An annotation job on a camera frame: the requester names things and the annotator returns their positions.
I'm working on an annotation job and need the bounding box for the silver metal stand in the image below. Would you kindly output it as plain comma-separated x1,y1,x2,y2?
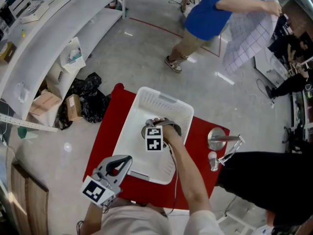
207,127,246,172

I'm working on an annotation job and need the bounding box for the white metal frame stand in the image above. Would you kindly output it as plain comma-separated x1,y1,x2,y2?
217,211,255,235

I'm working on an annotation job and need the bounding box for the person's left forearm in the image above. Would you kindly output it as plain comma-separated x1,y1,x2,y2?
82,203,106,235

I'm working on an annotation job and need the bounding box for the wooden board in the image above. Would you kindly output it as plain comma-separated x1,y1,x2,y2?
11,163,49,235

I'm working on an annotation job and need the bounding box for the small white perforated basket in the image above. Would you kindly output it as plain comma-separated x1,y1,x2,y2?
59,37,87,74

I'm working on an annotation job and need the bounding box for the person's right forearm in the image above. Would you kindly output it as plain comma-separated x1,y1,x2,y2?
162,125,212,216

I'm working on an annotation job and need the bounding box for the white perforated plastic basket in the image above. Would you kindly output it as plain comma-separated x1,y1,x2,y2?
112,86,195,185

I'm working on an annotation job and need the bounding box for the white checked cloth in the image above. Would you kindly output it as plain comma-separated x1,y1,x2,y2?
223,0,279,76

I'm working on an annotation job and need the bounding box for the white flat appliance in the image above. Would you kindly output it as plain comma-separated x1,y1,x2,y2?
19,0,49,24

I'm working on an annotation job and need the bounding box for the small cardboard box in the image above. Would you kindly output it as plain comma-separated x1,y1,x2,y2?
66,94,83,121

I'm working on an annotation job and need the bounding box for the person's white t-shirt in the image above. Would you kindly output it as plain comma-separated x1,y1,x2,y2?
100,204,224,235

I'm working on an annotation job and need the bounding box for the teal bin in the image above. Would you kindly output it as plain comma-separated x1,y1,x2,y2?
17,126,39,140

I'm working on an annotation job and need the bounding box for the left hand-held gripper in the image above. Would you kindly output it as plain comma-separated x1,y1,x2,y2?
80,155,133,207

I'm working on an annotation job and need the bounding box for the white cart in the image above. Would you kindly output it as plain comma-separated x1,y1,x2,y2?
254,47,289,88

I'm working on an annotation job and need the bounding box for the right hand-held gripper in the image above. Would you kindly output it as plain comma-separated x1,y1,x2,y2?
141,121,182,152

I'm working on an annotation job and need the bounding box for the white metal shelf rack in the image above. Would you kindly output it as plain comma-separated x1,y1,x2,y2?
0,0,127,133

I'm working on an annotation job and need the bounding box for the clear plastic bag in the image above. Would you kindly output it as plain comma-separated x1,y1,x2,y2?
14,81,30,104

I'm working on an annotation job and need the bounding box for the pile of black plastic bags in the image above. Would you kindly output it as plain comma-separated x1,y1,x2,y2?
55,72,111,131

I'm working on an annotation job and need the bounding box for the red tablecloth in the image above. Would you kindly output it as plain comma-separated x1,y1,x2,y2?
83,83,230,210

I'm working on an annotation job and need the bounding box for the large cardboard box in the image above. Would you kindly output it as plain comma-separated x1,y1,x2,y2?
28,89,63,127

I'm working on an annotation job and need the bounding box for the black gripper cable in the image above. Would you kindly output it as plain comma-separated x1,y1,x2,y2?
102,199,113,214
167,143,179,215

